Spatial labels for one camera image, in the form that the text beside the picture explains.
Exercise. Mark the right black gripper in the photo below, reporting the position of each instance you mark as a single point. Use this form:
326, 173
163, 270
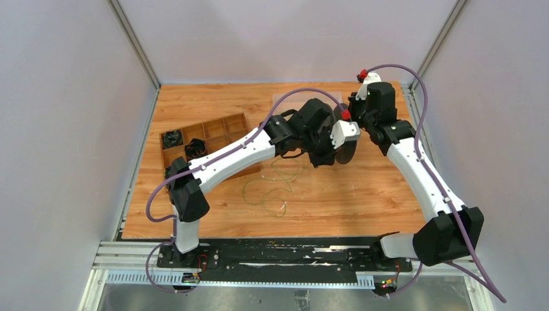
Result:
353, 103

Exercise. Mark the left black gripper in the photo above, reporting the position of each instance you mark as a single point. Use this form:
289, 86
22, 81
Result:
328, 159

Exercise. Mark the dark grey spool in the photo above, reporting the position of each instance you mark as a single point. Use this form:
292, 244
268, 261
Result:
347, 151

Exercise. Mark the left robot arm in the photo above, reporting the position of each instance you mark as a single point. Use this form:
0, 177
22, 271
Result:
307, 130

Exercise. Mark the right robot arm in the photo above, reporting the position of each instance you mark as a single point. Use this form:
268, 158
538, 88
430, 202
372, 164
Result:
452, 229

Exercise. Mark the translucent plastic bin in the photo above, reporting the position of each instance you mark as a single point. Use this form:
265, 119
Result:
297, 100

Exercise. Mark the wooden compartment tray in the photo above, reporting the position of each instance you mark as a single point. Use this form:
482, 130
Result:
202, 139

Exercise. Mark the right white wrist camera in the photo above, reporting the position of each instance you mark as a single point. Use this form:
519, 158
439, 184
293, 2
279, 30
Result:
366, 78

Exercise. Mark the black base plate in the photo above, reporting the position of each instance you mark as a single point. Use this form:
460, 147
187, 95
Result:
297, 260

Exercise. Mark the aluminium frame rail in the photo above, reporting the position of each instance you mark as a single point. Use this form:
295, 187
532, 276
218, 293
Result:
124, 277

